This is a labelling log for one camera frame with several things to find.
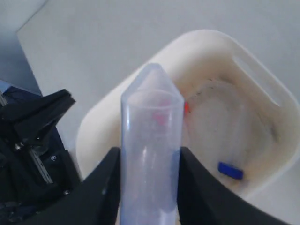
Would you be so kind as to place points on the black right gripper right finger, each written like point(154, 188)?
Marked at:
point(203, 200)

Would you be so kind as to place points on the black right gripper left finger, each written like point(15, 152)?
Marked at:
point(94, 202)

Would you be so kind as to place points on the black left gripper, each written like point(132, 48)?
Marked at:
point(36, 170)

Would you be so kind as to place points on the clear tube with blue cap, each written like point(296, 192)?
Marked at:
point(216, 154)

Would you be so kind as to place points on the cream bin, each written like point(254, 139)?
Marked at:
point(229, 92)

